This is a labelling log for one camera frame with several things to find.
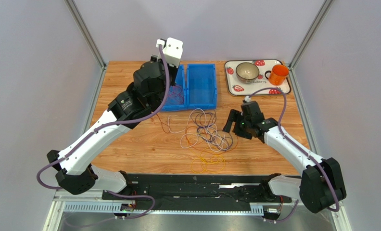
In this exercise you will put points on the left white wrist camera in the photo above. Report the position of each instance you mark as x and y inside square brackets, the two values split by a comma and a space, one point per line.
[172, 49]

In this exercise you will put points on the blue plastic bin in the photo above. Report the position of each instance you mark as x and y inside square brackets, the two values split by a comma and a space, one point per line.
[201, 86]
[177, 94]

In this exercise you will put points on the strawberry print tray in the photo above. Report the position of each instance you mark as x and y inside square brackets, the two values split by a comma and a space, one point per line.
[238, 88]

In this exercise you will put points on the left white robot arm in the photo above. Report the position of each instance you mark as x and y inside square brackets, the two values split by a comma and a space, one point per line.
[75, 172]

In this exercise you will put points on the aluminium frame post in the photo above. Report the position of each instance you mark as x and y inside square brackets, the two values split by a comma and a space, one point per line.
[76, 14]
[323, 11]

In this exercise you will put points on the orange mug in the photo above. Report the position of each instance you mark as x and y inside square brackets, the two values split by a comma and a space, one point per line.
[277, 74]

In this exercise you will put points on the left aluminium frame post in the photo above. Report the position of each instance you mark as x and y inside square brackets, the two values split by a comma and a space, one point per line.
[76, 14]

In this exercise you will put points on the right blue plastic bin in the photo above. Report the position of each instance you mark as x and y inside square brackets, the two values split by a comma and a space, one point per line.
[201, 86]

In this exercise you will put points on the left blue plastic bin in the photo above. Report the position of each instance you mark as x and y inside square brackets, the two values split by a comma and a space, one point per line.
[177, 94]

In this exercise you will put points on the right aluminium frame post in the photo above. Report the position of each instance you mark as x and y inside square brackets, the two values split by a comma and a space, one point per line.
[323, 11]

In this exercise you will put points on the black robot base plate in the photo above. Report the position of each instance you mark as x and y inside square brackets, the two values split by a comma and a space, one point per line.
[216, 193]

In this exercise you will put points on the beige ceramic bowl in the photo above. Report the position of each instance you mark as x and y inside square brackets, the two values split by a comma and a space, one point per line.
[247, 72]

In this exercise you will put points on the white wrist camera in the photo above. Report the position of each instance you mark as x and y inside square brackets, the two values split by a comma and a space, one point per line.
[247, 99]
[172, 49]

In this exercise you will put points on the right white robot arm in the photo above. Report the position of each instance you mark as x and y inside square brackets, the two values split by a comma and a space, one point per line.
[320, 184]

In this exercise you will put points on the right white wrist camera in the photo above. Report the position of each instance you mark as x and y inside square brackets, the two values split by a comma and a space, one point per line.
[247, 99]

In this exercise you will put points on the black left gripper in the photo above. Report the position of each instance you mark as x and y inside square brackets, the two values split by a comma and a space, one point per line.
[173, 70]

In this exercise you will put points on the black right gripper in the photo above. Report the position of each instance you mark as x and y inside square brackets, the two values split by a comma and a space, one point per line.
[239, 121]

